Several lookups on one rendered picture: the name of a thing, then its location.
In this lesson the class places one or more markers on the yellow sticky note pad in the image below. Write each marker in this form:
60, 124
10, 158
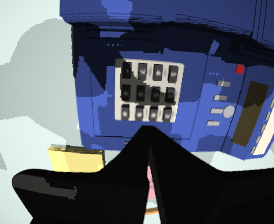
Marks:
75, 159

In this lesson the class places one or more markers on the grey phone keypad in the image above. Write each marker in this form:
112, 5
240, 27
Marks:
147, 90

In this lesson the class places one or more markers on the pink sticky note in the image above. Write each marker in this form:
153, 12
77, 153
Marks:
151, 193

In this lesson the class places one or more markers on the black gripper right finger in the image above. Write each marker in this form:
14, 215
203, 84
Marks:
190, 191

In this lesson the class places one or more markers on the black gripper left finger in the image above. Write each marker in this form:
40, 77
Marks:
116, 194

